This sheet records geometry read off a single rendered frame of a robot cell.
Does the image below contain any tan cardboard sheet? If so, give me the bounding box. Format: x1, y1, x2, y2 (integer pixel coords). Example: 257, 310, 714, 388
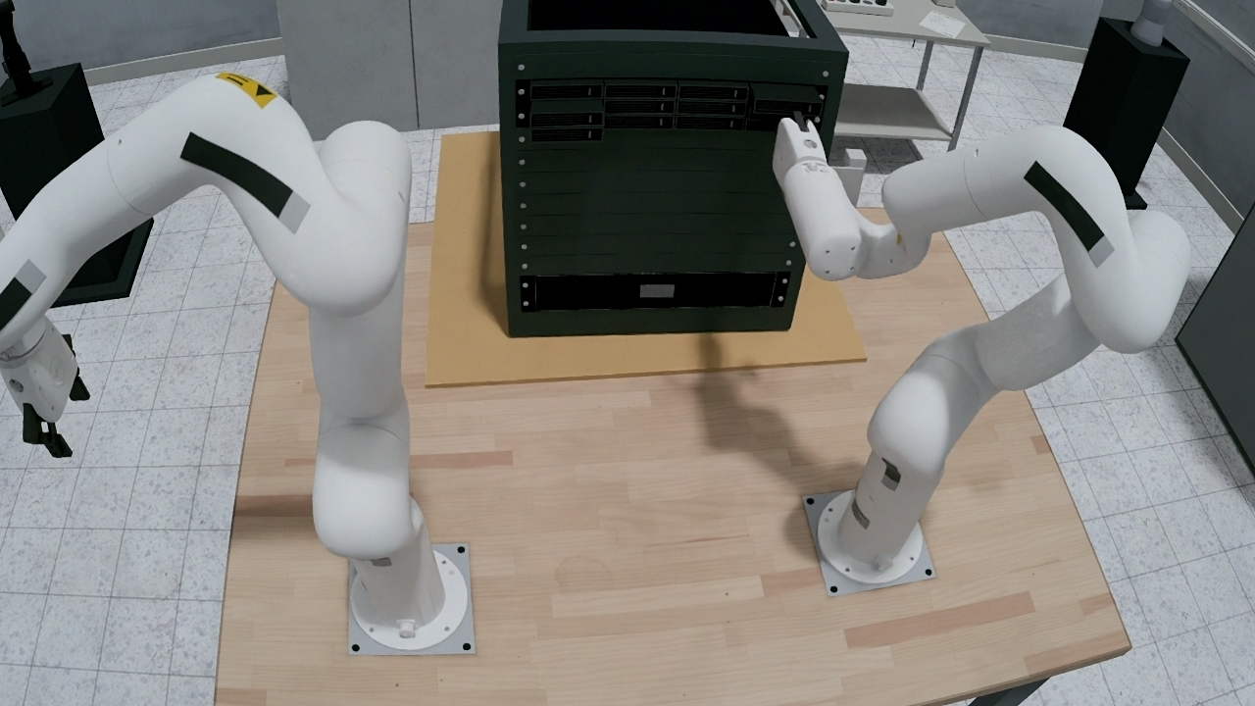
425, 130, 868, 389

